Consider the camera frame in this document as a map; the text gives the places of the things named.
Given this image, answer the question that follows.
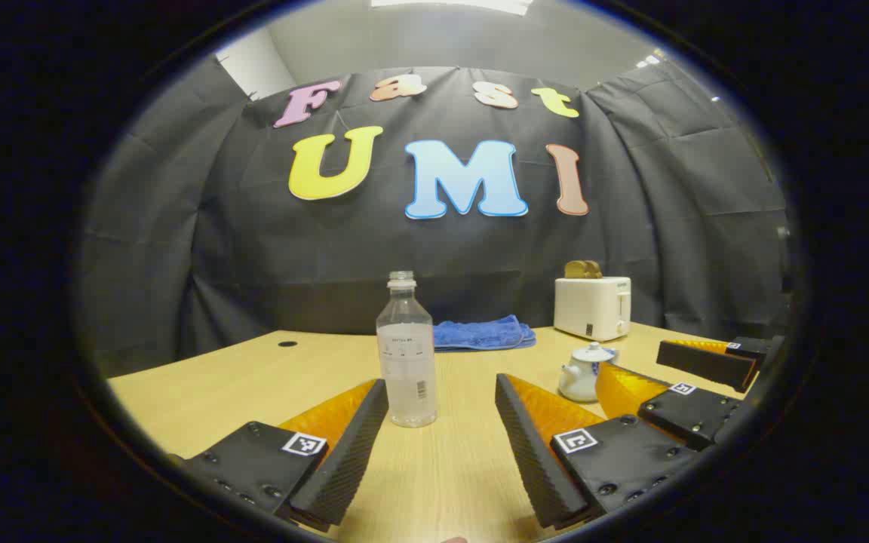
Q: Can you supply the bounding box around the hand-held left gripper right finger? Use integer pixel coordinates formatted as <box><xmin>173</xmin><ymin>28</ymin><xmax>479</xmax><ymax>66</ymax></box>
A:
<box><xmin>495</xmin><ymin>373</ymin><xmax>699</xmax><ymax>530</ymax></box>

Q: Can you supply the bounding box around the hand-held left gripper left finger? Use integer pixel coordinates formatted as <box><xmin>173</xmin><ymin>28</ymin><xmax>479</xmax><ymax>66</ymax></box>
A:
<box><xmin>170</xmin><ymin>379</ymin><xmax>391</xmax><ymax>533</ymax></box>

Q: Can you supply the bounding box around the white ceramic teacup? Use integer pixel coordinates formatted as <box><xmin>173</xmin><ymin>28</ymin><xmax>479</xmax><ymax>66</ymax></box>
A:
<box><xmin>559</xmin><ymin>354</ymin><xmax>607</xmax><ymax>403</ymax></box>

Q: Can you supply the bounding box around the clear plastic water bottle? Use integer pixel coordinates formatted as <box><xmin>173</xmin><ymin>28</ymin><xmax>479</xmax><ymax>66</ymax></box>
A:
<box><xmin>376</xmin><ymin>271</ymin><xmax>438</xmax><ymax>428</ymax></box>

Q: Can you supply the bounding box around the white teacup lid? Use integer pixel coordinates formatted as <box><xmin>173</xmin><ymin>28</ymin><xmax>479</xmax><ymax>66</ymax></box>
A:
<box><xmin>571</xmin><ymin>342</ymin><xmax>618</xmax><ymax>365</ymax></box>

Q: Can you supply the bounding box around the white toaster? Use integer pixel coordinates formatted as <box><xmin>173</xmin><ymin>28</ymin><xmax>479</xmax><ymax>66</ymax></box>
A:
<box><xmin>554</xmin><ymin>276</ymin><xmax>632</xmax><ymax>342</ymax></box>

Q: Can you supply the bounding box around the blue towel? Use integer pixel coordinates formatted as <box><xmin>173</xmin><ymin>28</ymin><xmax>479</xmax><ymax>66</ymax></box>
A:
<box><xmin>433</xmin><ymin>314</ymin><xmax>537</xmax><ymax>352</ymax></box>

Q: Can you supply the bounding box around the black backdrop cloth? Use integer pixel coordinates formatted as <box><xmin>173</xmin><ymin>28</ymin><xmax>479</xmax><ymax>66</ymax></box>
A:
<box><xmin>76</xmin><ymin>53</ymin><xmax>794</xmax><ymax>378</ymax></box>

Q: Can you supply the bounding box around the ceiling light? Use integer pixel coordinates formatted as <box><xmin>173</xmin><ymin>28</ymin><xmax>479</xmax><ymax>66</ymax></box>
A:
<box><xmin>370</xmin><ymin>0</ymin><xmax>534</xmax><ymax>17</ymax></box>

